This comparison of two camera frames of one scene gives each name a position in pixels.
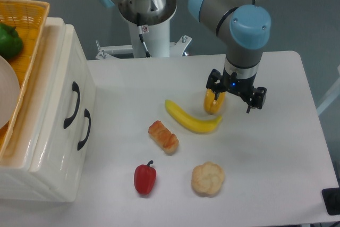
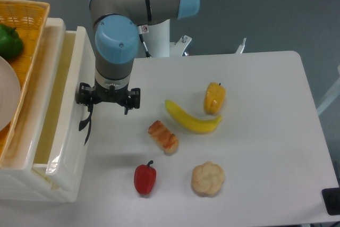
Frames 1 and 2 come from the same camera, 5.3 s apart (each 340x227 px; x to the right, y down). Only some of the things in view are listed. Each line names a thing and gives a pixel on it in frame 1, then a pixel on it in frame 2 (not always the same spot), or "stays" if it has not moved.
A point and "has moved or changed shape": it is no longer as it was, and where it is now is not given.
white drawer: (61, 169) has moved or changed shape
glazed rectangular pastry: (168, 141) stays
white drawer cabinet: (51, 148) stays
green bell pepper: (11, 43) stays
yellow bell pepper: (211, 105) stays
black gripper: (244, 87) → (87, 94)
